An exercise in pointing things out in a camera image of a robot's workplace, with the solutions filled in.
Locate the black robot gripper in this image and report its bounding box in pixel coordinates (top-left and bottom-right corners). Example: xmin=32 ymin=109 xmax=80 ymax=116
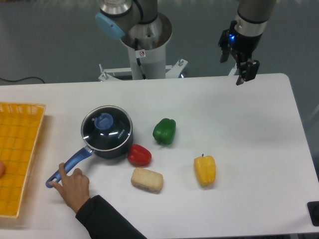
xmin=218 ymin=20 xmax=263 ymax=86

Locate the dark saucepan with blue handle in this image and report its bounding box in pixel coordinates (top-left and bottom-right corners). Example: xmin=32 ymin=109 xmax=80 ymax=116
xmin=45 ymin=105 xmax=135 ymax=189

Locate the black sleeved forearm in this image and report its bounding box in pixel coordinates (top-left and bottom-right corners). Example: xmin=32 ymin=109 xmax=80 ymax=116
xmin=75 ymin=195 xmax=145 ymax=239

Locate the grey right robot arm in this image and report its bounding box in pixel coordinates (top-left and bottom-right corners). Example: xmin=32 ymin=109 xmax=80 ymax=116
xmin=218 ymin=0 xmax=276 ymax=63

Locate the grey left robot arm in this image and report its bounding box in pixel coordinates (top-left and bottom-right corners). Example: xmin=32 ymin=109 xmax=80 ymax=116
xmin=95 ymin=0 xmax=262 ymax=85

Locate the glass lid with blue knob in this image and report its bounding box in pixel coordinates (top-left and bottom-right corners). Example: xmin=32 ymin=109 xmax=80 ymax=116
xmin=81 ymin=106 xmax=133 ymax=152

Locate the person's bare hand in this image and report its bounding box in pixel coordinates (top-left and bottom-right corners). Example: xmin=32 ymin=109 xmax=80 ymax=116
xmin=49 ymin=163 xmax=90 ymax=213

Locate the green bell pepper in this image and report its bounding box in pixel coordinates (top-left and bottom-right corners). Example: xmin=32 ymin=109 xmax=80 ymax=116
xmin=153 ymin=118 xmax=176 ymax=145

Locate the yellow bell pepper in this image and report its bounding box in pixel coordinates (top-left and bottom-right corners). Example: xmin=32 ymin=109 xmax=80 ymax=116
xmin=194 ymin=154 xmax=216 ymax=187

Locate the red bell pepper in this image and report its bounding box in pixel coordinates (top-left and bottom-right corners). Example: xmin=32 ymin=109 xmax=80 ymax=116
xmin=128 ymin=144 xmax=152 ymax=166

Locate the beige bread block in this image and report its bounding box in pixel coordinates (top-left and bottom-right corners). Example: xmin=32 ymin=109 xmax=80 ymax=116
xmin=131 ymin=168 xmax=163 ymax=192

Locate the black device at table corner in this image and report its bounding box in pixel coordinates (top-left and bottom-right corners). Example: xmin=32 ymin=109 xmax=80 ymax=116
xmin=307 ymin=201 xmax=319 ymax=227

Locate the yellow woven basket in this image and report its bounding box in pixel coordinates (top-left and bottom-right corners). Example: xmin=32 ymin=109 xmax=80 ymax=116
xmin=0 ymin=102 xmax=46 ymax=218

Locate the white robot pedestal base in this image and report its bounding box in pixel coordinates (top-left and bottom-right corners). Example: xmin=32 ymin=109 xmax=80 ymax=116
xmin=96 ymin=13 xmax=188 ymax=80

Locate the black floor cable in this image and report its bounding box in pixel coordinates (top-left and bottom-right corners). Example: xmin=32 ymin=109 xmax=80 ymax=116
xmin=0 ymin=76 xmax=46 ymax=84

